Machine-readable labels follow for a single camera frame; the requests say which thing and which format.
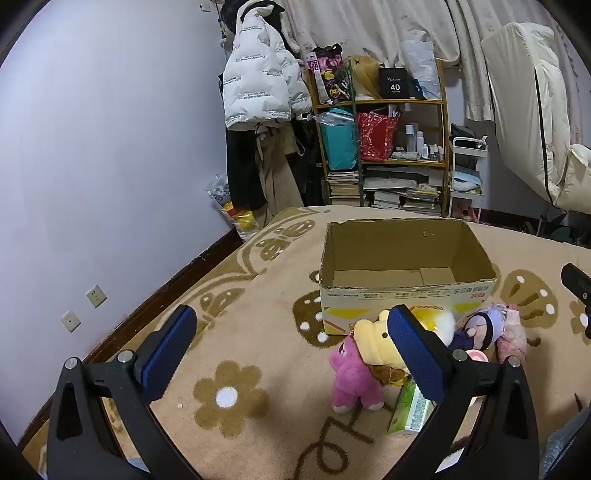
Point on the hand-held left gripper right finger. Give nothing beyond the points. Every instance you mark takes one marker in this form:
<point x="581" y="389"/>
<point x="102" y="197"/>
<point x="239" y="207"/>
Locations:
<point x="415" y="350"/>

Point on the purple haired plush doll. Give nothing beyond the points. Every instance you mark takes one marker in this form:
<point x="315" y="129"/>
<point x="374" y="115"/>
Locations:
<point x="478" y="330"/>

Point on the wooden shelf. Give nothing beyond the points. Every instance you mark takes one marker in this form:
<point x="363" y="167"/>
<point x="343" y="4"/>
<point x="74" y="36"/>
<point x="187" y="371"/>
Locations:
<point x="401" y="102"/>

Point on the white plastic bag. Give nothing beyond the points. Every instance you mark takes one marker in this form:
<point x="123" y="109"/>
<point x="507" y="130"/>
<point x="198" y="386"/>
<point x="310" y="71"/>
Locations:
<point x="422" y="64"/>

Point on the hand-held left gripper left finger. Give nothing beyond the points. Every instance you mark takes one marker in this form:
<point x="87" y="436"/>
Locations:
<point x="168" y="346"/>

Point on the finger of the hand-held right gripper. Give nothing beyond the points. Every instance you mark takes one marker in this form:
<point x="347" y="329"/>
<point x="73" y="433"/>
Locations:
<point x="588" y="326"/>
<point x="576" y="279"/>

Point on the green tissue packet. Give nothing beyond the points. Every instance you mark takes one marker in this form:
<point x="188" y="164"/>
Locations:
<point x="408" y="408"/>

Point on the grey blue cloth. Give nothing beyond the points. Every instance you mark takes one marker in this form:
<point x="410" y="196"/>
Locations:
<point x="558" y="452"/>

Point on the pink toys in cart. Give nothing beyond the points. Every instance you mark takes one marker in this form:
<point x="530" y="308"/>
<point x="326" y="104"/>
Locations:
<point x="464" y="210"/>

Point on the light blue cloth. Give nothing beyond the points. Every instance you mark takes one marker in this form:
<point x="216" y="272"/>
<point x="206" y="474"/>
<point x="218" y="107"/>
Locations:
<point x="464" y="180"/>

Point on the beige hanging coat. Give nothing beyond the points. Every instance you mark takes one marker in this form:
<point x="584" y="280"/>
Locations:
<point x="277" y="170"/>

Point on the pink white swirl cushion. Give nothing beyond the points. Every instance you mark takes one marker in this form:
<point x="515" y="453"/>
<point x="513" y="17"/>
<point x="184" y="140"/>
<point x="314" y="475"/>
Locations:
<point x="475" y="356"/>

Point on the black item on cart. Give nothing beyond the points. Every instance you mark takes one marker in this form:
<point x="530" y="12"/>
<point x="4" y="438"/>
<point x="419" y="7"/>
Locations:
<point x="461" y="130"/>

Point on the white fluffy plush toy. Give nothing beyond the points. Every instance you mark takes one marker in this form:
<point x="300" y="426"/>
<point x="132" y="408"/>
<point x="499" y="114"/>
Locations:
<point x="434" y="323"/>

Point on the cream curtain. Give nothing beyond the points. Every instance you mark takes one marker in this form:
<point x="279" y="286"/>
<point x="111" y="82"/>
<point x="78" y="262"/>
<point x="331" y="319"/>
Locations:
<point x="369" y="23"/>

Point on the teal bag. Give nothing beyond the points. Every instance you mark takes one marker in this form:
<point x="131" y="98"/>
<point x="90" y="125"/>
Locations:
<point x="339" y="143"/>

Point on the blonde wig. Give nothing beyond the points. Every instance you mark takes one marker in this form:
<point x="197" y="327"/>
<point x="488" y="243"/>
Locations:
<point x="367" y="78"/>

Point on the white trolley cart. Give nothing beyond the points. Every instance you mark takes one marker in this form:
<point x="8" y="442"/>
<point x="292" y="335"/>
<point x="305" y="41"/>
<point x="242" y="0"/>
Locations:
<point x="468" y="144"/>

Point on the yellow plush bear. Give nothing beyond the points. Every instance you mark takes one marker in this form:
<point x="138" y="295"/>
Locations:
<point x="374" y="341"/>

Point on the metal chair base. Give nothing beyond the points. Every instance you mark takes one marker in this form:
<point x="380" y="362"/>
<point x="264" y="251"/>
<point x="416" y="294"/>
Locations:
<point x="551" y="226"/>

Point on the white puffer jacket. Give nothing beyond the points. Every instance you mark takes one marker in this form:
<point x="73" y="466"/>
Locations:
<point x="258" y="78"/>

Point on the pink dress plush doll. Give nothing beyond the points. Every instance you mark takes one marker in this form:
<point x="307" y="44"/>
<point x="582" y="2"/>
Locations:
<point x="512" y="337"/>

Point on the black hanging coat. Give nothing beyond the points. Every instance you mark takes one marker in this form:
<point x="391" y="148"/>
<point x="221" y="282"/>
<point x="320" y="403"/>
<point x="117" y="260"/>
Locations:
<point x="244" y="166"/>

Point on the clear plastic bag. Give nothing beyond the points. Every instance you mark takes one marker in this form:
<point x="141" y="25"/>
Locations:
<point x="334" y="118"/>

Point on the row of cosmetic bottles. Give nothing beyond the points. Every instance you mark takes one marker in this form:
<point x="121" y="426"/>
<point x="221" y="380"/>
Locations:
<point x="420" y="141"/>

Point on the dark hanging clothes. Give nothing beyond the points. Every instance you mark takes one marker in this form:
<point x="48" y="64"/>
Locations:
<point x="311" y="157"/>

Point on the pink plush bear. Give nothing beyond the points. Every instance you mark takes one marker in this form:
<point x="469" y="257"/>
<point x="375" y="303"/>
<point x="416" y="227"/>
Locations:
<point x="355" y="374"/>

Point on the white wall socket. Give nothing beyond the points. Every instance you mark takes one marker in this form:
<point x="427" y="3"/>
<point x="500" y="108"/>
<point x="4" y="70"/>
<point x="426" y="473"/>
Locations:
<point x="70" y="321"/>
<point x="96" y="295"/>

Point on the plastic bag with yellow items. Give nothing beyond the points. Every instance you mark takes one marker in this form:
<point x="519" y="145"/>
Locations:
<point x="235" y="212"/>

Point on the beige printed blanket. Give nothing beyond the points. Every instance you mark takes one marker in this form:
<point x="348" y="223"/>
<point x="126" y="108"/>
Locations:
<point x="258" y="300"/>

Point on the neat stack of books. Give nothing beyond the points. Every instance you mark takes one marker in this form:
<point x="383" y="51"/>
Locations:
<point x="344" y="187"/>

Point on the red patterned bag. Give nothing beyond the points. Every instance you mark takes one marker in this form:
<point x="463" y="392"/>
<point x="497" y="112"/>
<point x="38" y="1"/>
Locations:
<point x="376" y="136"/>

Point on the black box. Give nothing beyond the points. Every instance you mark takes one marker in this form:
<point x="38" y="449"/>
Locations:
<point x="396" y="83"/>

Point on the messy pile of books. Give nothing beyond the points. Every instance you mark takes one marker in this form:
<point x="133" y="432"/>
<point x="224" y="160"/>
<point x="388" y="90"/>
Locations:
<point x="401" y="194"/>

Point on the black printed bag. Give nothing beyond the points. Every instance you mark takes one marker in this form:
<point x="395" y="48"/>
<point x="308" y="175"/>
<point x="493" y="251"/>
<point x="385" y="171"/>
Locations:
<point x="330" y="76"/>

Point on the cardboard box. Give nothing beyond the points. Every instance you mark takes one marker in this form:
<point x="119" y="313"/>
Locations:
<point x="406" y="258"/>

